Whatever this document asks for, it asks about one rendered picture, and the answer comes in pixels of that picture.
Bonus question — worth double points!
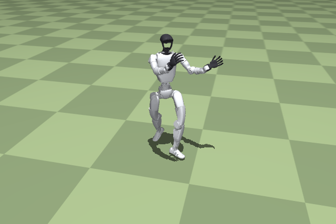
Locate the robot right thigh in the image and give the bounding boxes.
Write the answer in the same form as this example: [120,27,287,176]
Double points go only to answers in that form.
[149,91,162,121]

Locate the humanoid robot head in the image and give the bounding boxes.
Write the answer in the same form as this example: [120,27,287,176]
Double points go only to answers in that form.
[160,34,173,55]

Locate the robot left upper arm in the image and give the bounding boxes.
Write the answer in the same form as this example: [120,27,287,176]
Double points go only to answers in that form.
[176,53,195,74]

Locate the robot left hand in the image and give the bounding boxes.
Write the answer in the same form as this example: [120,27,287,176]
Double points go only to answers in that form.
[205,56,223,71]

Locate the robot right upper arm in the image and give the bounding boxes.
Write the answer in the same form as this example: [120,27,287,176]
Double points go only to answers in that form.
[148,54,159,75]

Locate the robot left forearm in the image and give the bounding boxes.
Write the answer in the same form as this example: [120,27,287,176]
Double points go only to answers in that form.
[194,65,209,74]

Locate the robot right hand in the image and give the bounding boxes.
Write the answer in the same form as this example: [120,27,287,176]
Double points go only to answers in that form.
[167,52,184,71]

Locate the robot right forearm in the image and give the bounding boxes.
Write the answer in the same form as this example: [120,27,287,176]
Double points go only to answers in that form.
[153,65,170,75]

